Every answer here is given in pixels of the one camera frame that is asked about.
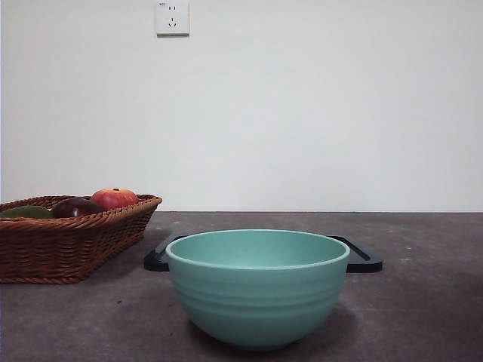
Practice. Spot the teal ribbed bowl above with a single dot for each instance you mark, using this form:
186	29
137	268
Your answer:
256	301

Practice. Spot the white wall socket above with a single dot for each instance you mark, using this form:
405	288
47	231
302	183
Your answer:
173	19

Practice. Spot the red apple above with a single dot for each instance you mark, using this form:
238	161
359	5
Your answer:
115	198

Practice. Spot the dark purple fruit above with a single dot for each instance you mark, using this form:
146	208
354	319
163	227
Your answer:
75	208

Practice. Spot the black rectangular tray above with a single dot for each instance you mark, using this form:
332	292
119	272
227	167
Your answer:
364	264

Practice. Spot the brown wicker basket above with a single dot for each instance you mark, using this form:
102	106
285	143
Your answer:
56	249

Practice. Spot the green avocado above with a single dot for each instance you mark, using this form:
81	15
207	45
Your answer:
26	212

